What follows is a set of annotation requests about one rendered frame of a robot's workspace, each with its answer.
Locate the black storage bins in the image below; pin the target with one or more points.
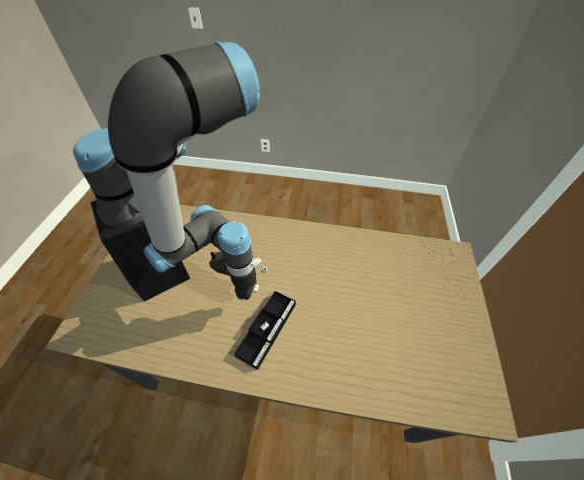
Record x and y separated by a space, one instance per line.
275 313

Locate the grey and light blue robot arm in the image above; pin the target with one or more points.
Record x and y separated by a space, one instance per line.
158 102

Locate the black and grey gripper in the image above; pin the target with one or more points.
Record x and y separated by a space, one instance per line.
244 278

